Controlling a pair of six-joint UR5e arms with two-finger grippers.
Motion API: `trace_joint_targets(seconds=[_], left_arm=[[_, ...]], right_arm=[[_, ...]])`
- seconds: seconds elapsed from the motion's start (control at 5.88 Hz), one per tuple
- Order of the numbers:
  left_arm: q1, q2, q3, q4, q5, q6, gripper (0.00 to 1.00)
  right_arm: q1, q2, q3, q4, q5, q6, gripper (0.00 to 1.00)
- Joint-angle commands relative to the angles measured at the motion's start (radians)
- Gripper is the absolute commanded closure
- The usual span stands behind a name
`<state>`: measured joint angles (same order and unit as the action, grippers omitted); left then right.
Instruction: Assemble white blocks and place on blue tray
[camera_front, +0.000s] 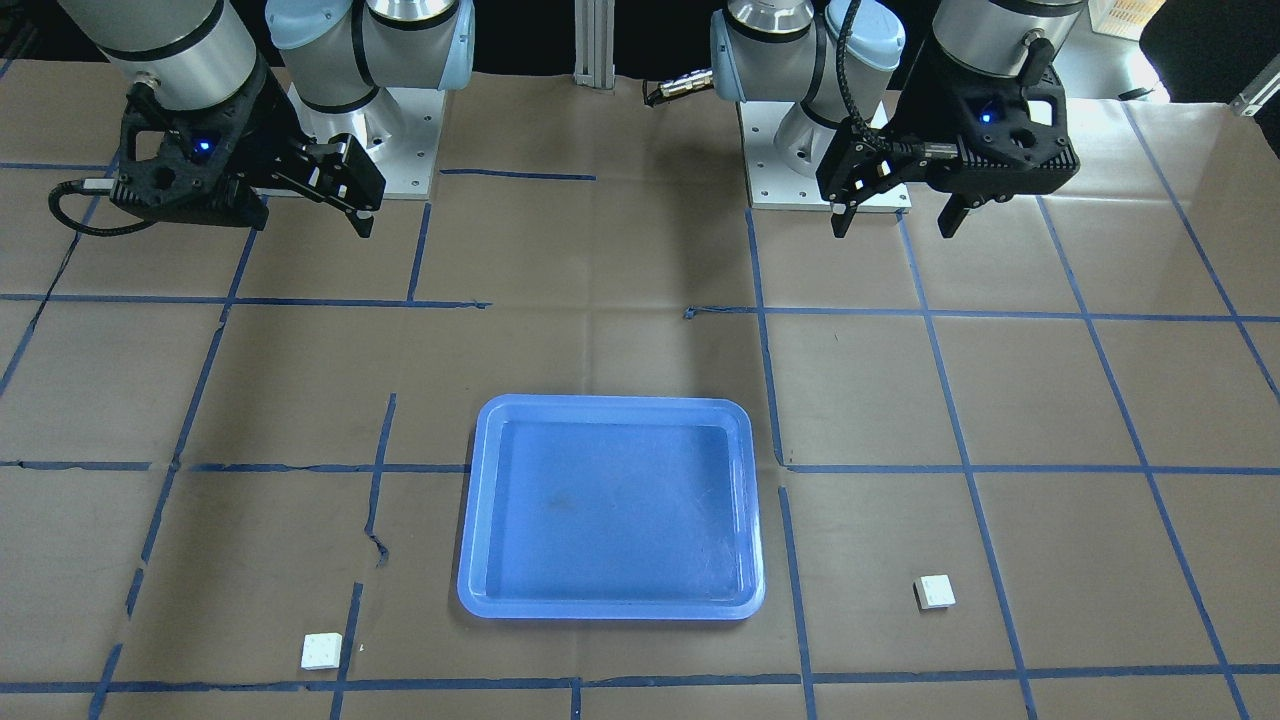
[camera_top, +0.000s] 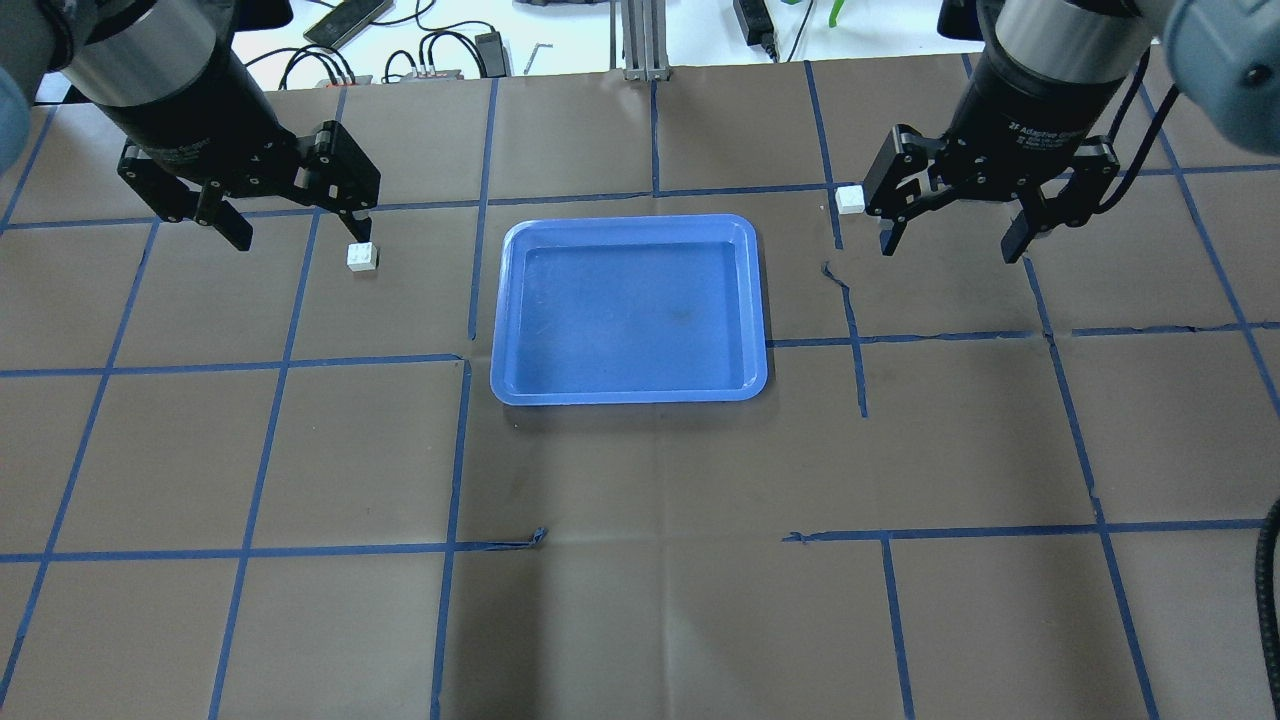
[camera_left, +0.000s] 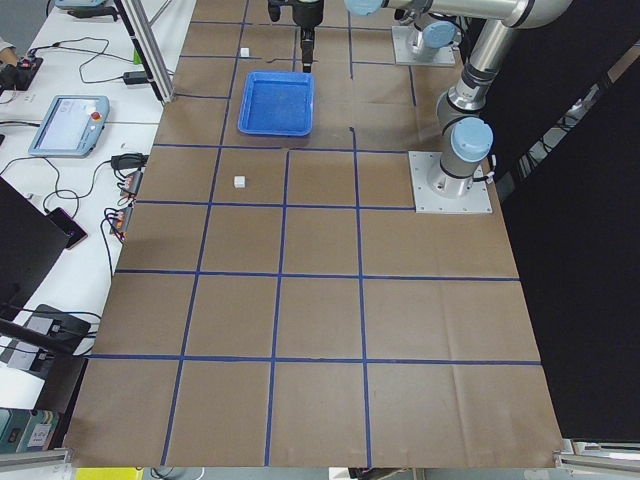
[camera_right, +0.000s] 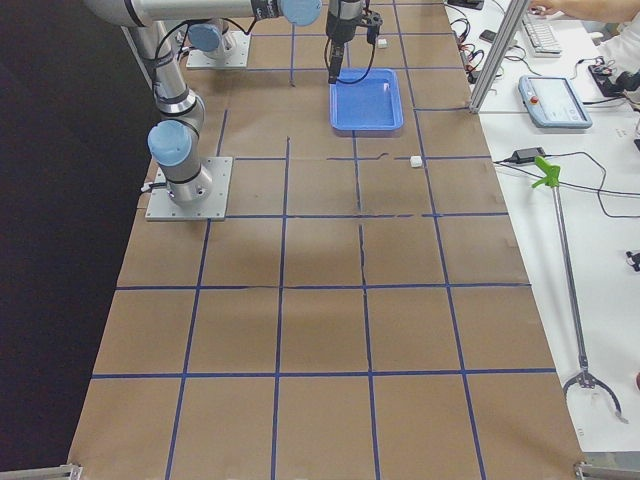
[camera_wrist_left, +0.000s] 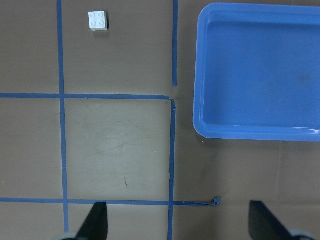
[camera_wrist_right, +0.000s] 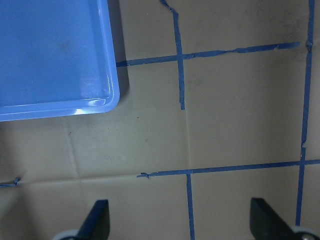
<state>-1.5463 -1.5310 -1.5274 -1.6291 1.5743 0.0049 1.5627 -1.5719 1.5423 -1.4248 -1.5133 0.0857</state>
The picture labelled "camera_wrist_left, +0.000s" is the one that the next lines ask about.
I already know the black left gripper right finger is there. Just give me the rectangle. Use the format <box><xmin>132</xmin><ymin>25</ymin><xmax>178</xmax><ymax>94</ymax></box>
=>
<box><xmin>248</xmin><ymin>200</ymin><xmax>293</xmax><ymax>240</ymax></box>

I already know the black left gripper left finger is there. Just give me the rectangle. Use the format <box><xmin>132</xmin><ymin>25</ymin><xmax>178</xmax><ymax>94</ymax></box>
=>
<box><xmin>76</xmin><ymin>202</ymin><xmax>108</xmax><ymax>240</ymax></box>

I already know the white toy block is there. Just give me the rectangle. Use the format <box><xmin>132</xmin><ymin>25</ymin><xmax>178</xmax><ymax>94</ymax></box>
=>
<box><xmin>88</xmin><ymin>11</ymin><xmax>109</xmax><ymax>31</ymax></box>

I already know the blue plastic tray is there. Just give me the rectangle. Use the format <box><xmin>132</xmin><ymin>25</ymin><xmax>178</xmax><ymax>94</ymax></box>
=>
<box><xmin>193</xmin><ymin>3</ymin><xmax>320</xmax><ymax>142</ymax></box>

